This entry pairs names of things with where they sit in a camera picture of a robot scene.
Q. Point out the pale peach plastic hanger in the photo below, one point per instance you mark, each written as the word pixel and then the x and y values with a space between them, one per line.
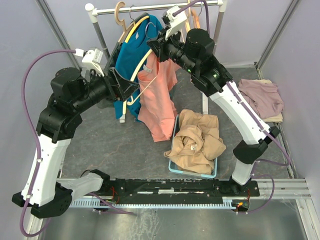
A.
pixel 187 22

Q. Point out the lilac t shirt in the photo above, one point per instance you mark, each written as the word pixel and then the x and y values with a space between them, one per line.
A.
pixel 250 90

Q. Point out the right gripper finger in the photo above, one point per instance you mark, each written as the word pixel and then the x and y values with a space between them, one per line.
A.
pixel 162 58
pixel 154 45

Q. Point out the white metal clothes rack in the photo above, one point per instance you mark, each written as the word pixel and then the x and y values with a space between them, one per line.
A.
pixel 121 8

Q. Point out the light blue plastic basket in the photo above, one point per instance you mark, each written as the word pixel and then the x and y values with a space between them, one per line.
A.
pixel 174 168

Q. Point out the cream folded t shirt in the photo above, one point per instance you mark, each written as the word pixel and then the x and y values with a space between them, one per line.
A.
pixel 270 104

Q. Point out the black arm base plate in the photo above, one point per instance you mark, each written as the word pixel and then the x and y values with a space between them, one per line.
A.
pixel 175 191

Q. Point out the yellow plastic hanger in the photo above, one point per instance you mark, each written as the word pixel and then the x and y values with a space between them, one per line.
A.
pixel 135 27

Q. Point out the aluminium frame rail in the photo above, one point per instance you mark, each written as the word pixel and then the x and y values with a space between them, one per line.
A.
pixel 279 188

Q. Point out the dark grey t shirt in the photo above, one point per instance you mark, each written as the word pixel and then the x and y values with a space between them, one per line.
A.
pixel 105 103

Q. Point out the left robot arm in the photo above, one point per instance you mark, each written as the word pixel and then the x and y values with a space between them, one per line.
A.
pixel 72 95

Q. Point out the pink t shirt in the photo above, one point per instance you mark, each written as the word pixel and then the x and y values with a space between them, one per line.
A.
pixel 157 110

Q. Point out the orange plastic hanger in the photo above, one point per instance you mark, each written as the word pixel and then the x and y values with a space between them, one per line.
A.
pixel 196 16

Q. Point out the beige t shirt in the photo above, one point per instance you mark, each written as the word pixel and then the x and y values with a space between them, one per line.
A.
pixel 197 143

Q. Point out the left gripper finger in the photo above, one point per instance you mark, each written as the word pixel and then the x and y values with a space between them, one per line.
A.
pixel 125 78
pixel 128 91

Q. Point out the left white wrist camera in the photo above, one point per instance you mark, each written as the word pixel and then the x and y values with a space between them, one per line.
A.
pixel 91 59

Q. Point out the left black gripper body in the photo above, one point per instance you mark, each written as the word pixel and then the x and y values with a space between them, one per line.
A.
pixel 116 90

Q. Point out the teal blue t shirt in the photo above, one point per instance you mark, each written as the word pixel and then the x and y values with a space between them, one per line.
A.
pixel 131 53

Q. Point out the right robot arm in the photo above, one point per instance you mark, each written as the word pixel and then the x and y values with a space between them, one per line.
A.
pixel 196 57

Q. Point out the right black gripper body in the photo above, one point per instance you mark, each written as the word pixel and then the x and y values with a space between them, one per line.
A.
pixel 172 46

